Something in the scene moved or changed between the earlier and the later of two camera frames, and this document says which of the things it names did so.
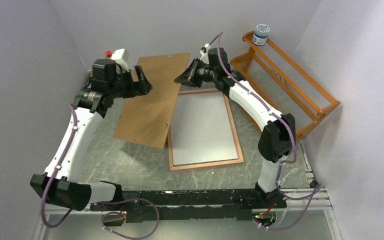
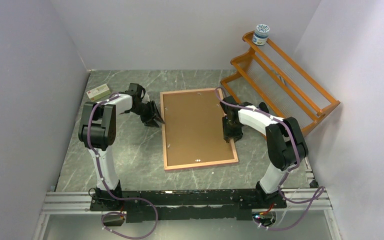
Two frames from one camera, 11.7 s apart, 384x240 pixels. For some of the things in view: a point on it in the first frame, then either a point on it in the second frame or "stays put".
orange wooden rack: [274, 81] stays put
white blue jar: [261, 34] stays put
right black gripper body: [200, 73] → [232, 129]
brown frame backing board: [146, 119] → [194, 128]
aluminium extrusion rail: [312, 199] stays put
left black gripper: [137, 88] → [153, 112]
